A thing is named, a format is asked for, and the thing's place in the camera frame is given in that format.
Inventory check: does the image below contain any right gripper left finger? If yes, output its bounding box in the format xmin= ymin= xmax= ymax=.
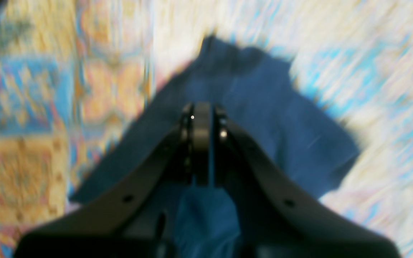
xmin=14 ymin=102 xmax=213 ymax=258

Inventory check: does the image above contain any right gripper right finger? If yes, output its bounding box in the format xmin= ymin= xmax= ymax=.
xmin=214 ymin=106 xmax=400 ymax=258

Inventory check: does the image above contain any dark navy t-shirt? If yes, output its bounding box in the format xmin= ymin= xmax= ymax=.
xmin=70 ymin=34 xmax=361 ymax=258

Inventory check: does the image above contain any patterned tile tablecloth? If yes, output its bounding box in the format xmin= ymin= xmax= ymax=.
xmin=0 ymin=0 xmax=413 ymax=258

